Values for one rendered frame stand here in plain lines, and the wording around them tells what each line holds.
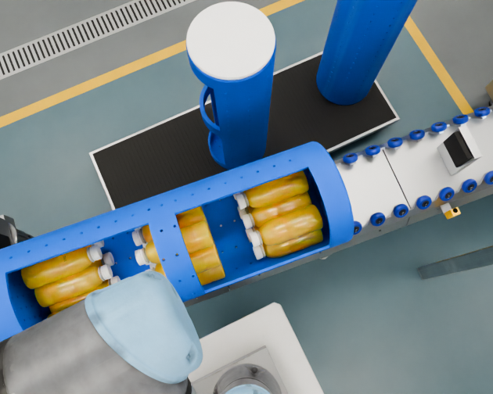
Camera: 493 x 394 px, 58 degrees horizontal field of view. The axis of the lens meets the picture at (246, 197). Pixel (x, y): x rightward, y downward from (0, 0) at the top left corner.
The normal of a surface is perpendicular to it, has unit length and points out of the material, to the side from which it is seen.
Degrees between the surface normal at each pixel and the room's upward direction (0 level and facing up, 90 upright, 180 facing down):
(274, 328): 0
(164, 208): 30
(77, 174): 0
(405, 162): 0
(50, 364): 8
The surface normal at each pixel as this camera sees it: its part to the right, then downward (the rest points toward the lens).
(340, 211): 0.18, 0.29
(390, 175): 0.00, -0.25
